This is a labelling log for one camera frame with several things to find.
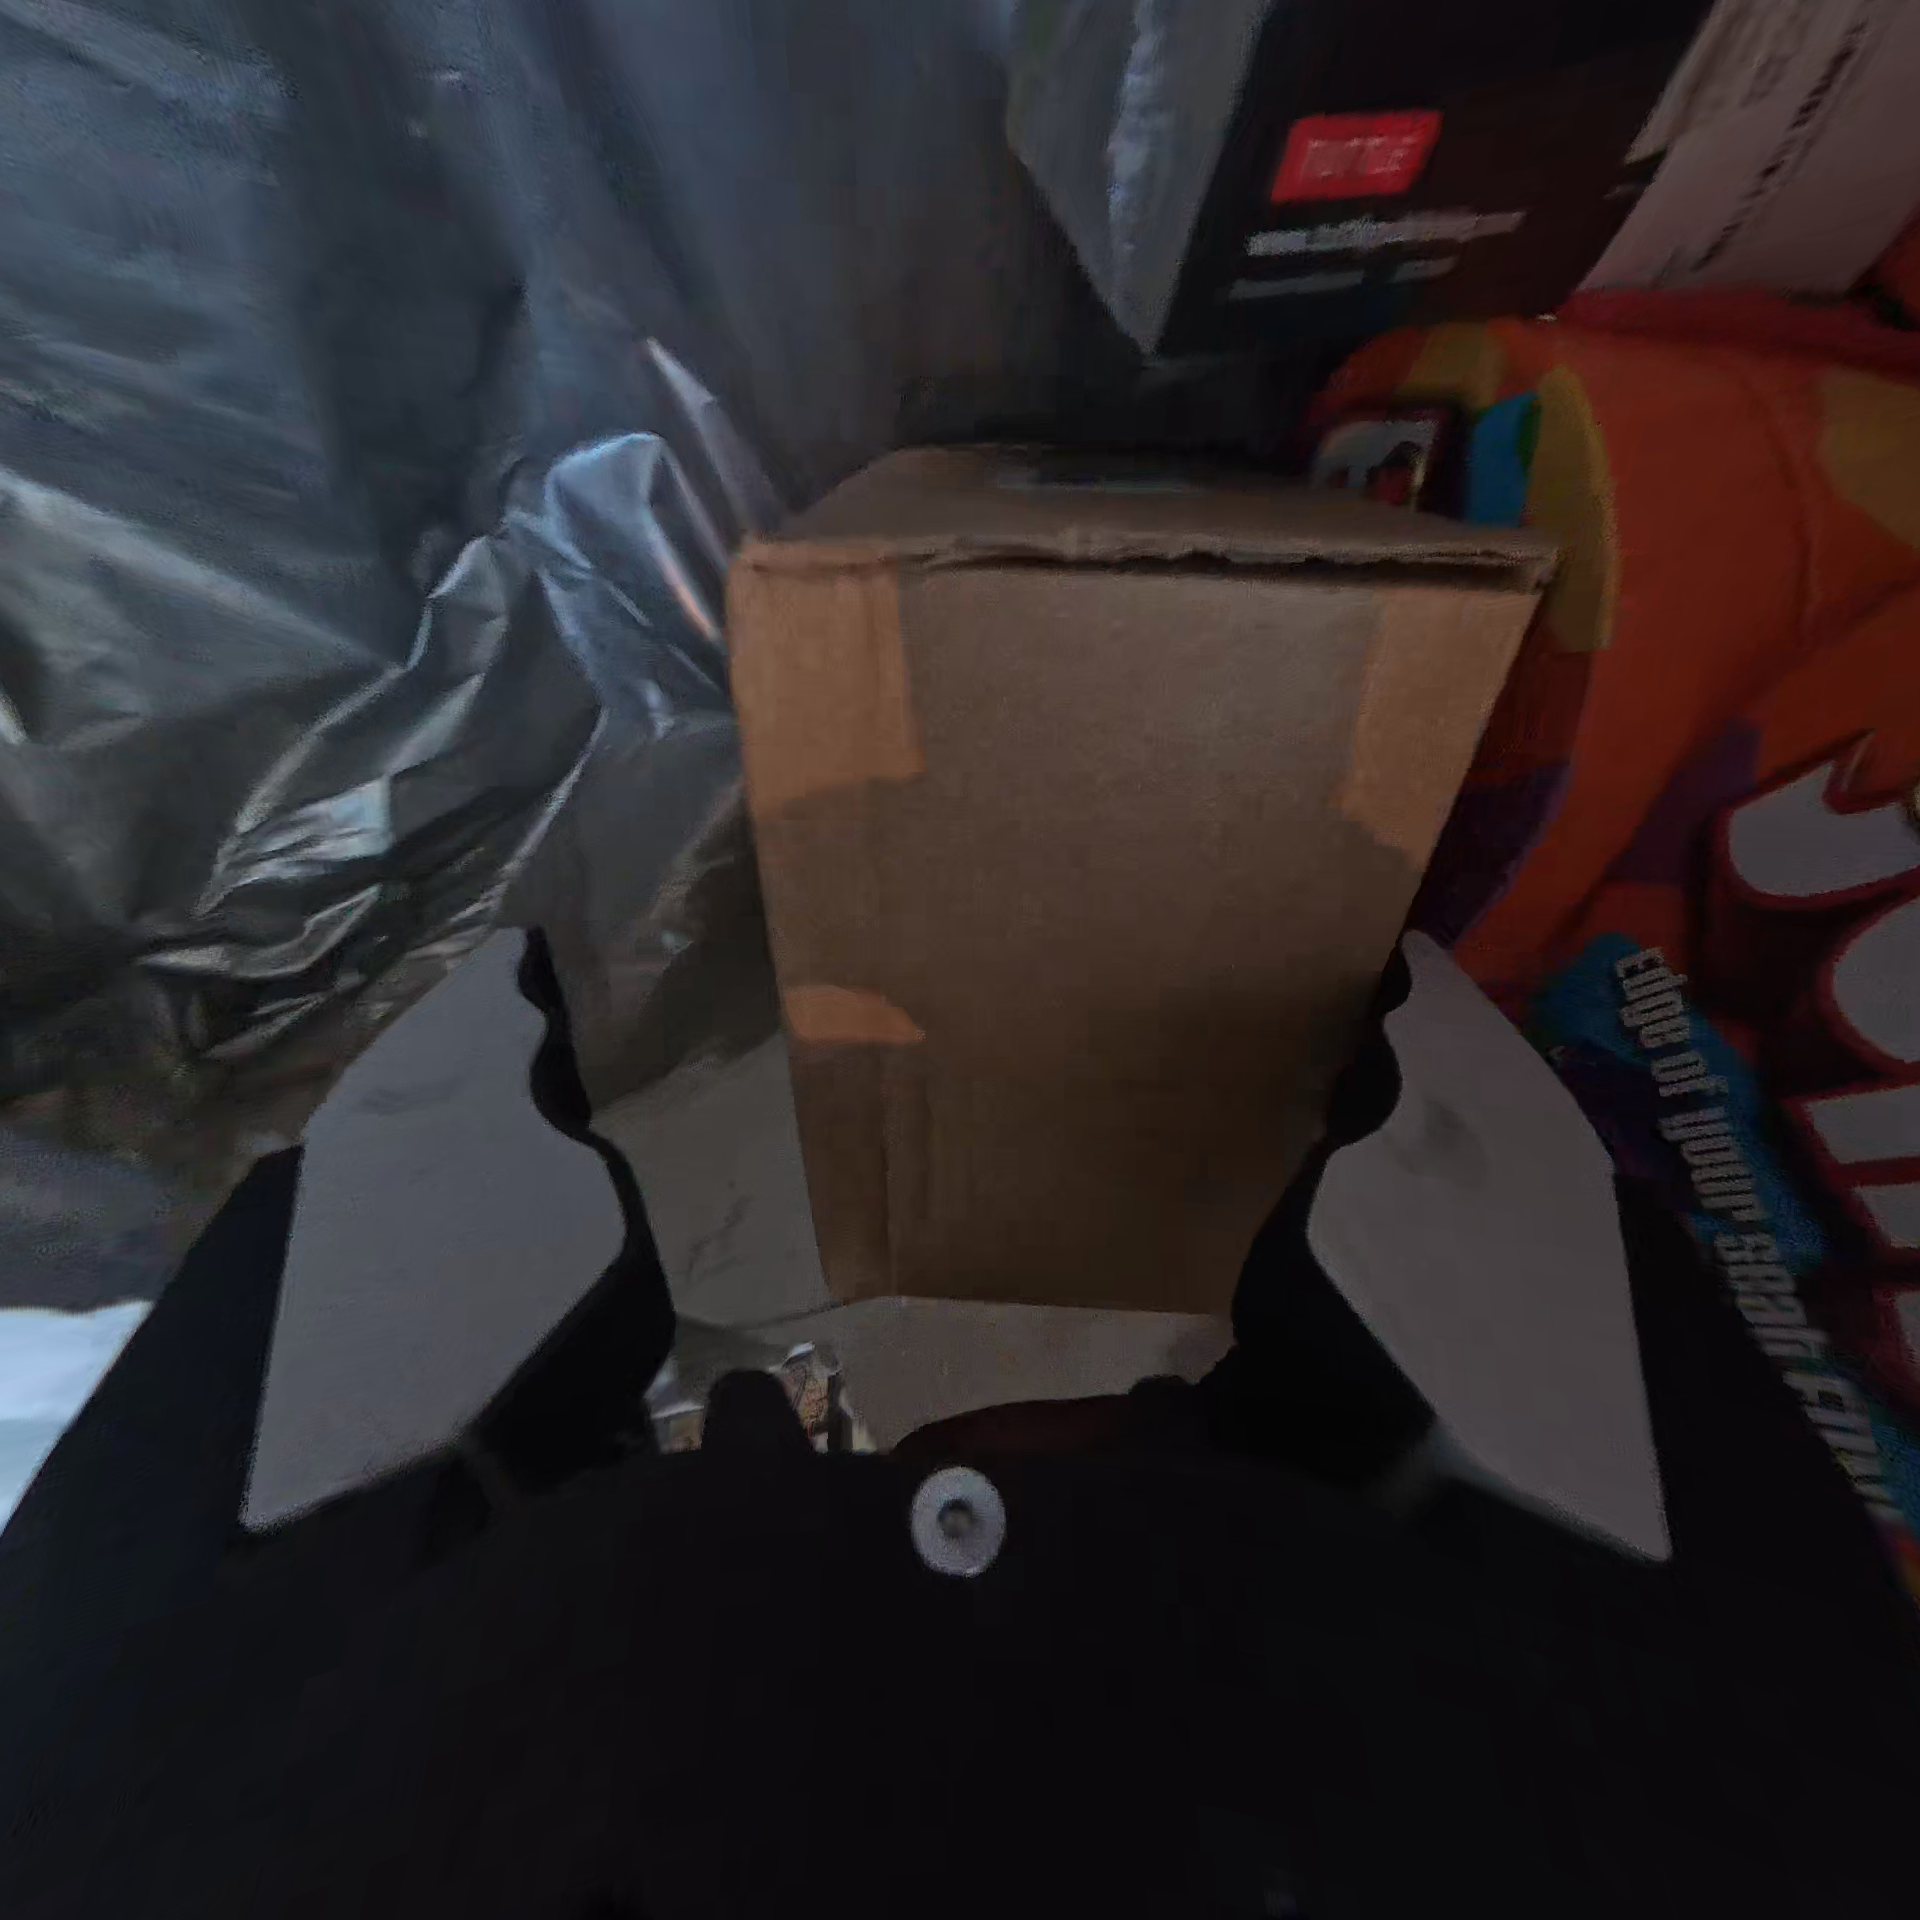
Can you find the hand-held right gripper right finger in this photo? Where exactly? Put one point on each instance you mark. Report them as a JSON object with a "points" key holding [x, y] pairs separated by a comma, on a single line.
{"points": [[1500, 1260]]}

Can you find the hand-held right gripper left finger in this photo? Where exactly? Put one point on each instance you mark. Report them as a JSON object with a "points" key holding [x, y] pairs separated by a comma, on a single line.
{"points": [[405, 1260]]}

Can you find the brown cardboard box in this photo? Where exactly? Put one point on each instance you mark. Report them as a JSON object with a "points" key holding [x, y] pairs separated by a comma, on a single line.
{"points": [[1095, 901]]}

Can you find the orange colourful snack bag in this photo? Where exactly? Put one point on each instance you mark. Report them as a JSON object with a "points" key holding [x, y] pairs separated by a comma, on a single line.
{"points": [[1694, 631]]}

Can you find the grey plastic trash bag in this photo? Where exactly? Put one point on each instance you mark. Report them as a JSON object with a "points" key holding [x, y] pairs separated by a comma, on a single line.
{"points": [[330, 570]]}

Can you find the black box red label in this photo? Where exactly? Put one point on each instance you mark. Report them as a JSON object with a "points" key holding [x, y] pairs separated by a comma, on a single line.
{"points": [[1394, 164]]}

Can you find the white cardboard box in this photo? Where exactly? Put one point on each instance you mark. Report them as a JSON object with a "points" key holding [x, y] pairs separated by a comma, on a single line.
{"points": [[1784, 120]]}

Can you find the grey plastic mailer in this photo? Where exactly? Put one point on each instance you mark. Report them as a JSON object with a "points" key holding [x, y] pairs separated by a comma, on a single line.
{"points": [[1118, 134]]}

